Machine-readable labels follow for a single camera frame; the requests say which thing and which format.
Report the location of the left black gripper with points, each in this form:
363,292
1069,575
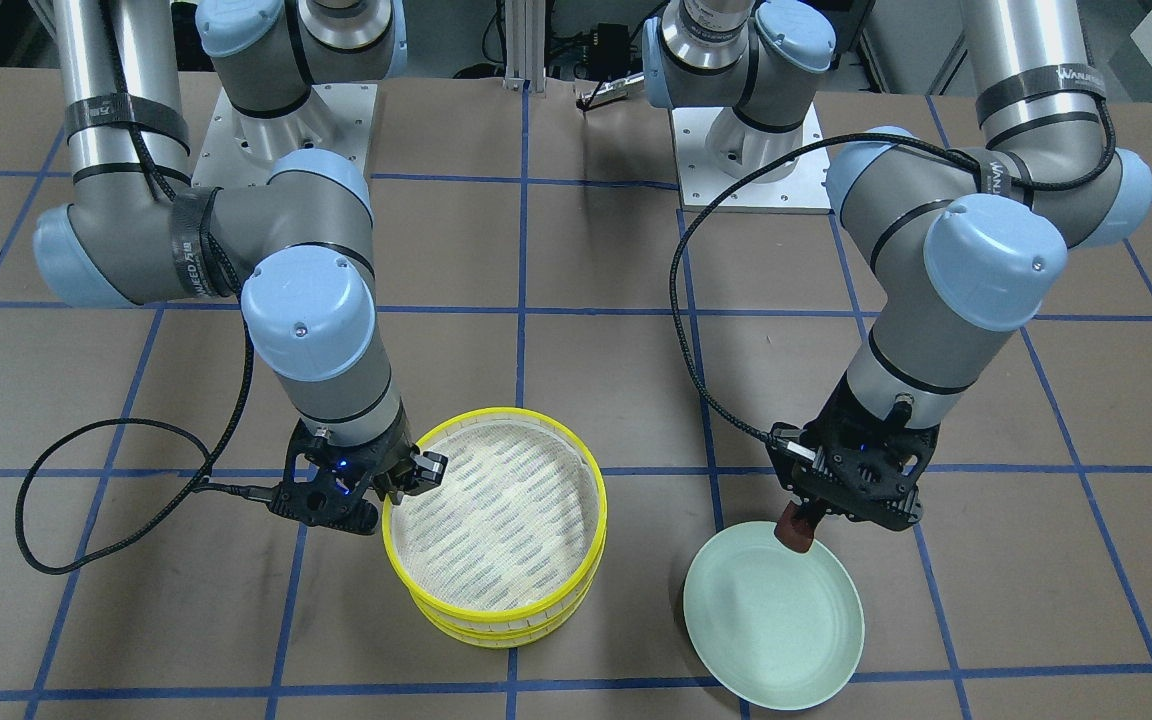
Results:
839,412

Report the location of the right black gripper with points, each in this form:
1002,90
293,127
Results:
388,462

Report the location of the yellow top steamer layer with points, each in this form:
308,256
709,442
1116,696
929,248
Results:
520,517

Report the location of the yellow steamer layer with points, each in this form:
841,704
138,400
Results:
520,517
509,633

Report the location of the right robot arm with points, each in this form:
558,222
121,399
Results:
294,247

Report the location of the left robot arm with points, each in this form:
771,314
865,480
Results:
964,242

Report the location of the yellow bottom steamer layer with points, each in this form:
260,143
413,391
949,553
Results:
509,633

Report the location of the light green bowl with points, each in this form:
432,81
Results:
780,629

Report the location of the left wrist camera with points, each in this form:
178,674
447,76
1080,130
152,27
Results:
914,449

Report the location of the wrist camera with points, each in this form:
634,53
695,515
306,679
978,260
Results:
914,449
324,485

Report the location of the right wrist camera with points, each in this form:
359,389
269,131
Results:
324,485

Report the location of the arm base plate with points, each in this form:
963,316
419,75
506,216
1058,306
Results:
240,151
714,149

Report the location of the aluminium frame post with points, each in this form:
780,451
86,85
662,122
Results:
525,29

